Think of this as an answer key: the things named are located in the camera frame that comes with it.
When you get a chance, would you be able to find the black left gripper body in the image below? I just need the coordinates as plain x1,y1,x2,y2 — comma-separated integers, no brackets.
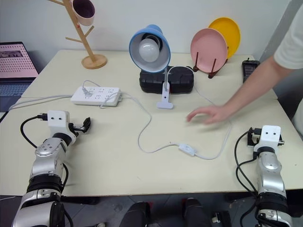
68,122,84,137

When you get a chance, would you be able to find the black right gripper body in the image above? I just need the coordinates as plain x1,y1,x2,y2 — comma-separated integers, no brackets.
247,127,262,148

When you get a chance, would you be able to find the grey cable plug connector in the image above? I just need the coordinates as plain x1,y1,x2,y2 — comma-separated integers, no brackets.
81,86,93,98

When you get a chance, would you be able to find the blue desk lamp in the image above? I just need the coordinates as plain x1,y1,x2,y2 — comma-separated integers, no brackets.
128,24,175,110

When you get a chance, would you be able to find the person's bare hand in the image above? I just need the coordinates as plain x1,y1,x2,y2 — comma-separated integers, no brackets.
187,105,232,126

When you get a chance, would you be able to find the white power strip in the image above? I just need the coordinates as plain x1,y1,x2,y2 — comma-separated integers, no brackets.
70,86,123,107

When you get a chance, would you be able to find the wooden mug tree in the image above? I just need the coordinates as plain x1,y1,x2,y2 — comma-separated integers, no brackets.
47,0,108,70

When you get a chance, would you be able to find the black rectangular device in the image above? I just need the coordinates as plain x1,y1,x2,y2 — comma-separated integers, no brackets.
241,57,261,84

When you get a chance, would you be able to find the dark wooden plate rack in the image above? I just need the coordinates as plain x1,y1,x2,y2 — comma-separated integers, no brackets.
192,51,229,79

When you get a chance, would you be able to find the laptop with pink screen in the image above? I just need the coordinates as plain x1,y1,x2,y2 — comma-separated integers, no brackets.
0,42,40,113

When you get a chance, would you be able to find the black plastic case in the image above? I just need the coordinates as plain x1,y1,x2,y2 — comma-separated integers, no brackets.
139,66,197,95

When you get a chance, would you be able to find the dark rounded shape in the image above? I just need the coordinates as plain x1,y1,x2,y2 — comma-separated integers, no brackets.
182,197,212,227
120,201,152,227

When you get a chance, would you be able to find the white light bulb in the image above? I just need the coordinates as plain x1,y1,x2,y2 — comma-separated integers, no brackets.
138,38,160,63

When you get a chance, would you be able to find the pink plate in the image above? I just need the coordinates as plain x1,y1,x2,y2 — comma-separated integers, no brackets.
190,28,229,73

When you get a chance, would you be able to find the person's pale shirt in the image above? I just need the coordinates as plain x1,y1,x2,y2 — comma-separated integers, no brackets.
273,0,303,70

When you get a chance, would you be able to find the yellow plate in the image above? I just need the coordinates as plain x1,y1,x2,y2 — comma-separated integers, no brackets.
208,17,241,60

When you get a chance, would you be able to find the pink mug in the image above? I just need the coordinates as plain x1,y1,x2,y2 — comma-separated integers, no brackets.
71,0,96,26

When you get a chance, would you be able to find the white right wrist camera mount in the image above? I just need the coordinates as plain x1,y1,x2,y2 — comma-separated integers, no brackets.
254,125,282,152

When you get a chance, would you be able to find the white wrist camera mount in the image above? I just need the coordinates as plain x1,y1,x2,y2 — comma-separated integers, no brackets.
47,110,71,138
254,125,282,152

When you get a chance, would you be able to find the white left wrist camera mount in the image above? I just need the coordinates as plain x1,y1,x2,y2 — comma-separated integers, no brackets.
47,110,71,138

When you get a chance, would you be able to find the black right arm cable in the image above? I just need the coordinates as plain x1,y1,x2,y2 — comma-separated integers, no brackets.
234,131,260,227

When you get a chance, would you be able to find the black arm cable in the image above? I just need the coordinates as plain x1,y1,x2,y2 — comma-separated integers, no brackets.
20,114,49,149
234,131,260,227

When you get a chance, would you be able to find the white power strip cable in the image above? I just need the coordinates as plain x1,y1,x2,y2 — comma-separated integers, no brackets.
9,94,73,111

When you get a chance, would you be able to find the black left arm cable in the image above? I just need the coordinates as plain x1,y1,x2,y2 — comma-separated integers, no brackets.
20,114,49,149

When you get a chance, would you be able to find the white lamp power cord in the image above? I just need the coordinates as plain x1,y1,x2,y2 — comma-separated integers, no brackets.
83,65,232,160

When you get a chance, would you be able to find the white inline cord switch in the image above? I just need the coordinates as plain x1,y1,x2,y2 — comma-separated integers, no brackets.
178,142,196,157

